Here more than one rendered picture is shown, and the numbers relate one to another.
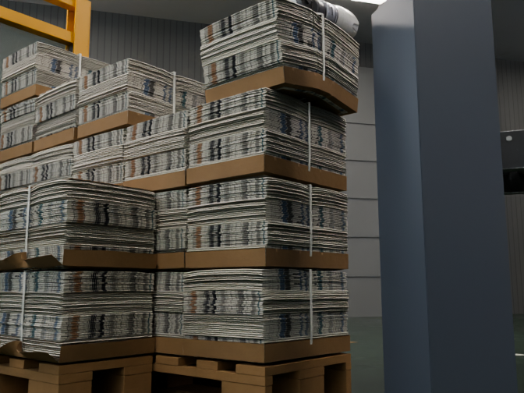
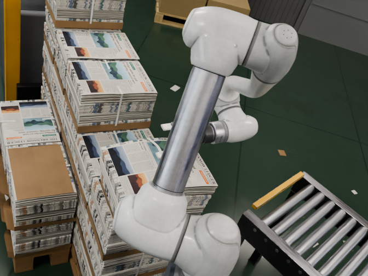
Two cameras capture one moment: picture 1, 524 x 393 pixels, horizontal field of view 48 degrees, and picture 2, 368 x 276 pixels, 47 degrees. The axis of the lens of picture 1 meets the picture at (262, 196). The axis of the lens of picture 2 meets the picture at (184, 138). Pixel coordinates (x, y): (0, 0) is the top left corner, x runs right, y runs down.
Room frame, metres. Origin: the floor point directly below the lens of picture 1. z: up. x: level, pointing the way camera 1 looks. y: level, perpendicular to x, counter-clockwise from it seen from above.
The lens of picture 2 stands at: (0.45, -0.41, 2.20)
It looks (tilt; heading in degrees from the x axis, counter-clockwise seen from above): 38 degrees down; 14
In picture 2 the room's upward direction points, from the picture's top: 19 degrees clockwise
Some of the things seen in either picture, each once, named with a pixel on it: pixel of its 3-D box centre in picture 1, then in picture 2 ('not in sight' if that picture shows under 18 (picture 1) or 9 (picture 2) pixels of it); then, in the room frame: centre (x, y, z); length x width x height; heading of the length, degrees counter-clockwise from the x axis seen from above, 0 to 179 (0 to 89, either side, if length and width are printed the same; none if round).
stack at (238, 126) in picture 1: (168, 260); (103, 185); (1.93, 0.31, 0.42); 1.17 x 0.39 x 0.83; 49
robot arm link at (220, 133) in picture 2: (320, 15); (216, 132); (1.79, -0.20, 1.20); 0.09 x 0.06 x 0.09; 49
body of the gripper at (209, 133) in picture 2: (307, 8); (199, 134); (1.74, -0.15, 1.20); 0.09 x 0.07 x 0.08; 139
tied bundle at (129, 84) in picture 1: (146, 111); (109, 95); (2.02, 0.41, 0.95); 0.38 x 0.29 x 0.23; 139
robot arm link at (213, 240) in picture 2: not in sight; (211, 246); (1.31, -0.39, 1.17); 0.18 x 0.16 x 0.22; 101
